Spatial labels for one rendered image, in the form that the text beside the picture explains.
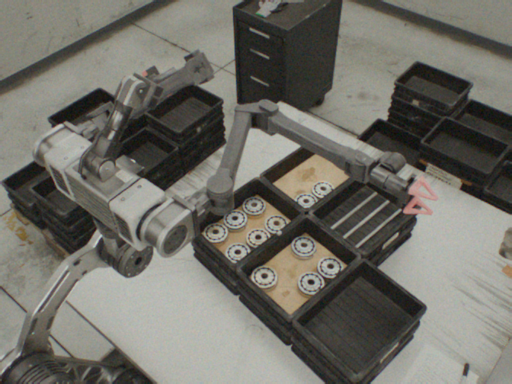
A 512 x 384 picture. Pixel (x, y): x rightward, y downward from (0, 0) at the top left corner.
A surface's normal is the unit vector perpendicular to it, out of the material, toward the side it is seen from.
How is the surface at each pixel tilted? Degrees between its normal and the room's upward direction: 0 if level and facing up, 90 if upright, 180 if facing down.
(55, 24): 90
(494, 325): 0
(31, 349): 90
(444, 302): 0
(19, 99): 0
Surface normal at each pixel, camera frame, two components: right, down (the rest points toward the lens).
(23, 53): 0.76, 0.47
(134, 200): -0.01, -0.66
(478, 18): -0.64, 0.58
